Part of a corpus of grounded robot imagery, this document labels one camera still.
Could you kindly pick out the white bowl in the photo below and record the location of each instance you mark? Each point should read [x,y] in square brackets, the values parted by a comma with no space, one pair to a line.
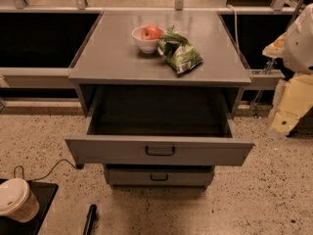
[146,46]

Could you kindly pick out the grey drawer cabinet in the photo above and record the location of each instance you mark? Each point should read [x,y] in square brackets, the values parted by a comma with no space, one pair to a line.
[111,57]

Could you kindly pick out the grey bottom drawer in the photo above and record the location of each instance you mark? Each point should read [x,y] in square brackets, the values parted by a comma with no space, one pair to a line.
[158,175]

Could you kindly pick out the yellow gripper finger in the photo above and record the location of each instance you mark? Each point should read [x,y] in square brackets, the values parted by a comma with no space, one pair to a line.
[275,49]
[292,100]

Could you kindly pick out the paper coffee cup with lid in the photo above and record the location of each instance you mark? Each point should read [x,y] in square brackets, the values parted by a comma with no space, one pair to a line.
[17,201]

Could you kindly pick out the black tray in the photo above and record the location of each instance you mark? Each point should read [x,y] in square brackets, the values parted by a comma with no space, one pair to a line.
[44,193]

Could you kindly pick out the red apple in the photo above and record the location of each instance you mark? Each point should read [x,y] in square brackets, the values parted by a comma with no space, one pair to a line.
[151,32]

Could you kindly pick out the black cylindrical object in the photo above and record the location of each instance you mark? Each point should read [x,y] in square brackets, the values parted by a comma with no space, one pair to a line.
[91,215]

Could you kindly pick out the grey top drawer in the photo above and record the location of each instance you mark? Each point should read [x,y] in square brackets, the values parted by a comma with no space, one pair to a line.
[159,125]

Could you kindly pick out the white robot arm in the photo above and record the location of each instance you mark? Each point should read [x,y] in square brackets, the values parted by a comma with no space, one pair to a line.
[298,48]

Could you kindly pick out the green chip bag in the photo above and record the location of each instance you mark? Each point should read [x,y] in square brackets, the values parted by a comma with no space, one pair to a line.
[177,50]

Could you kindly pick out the grey drawer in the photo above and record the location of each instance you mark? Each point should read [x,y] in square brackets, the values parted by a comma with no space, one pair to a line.
[158,175]
[159,125]

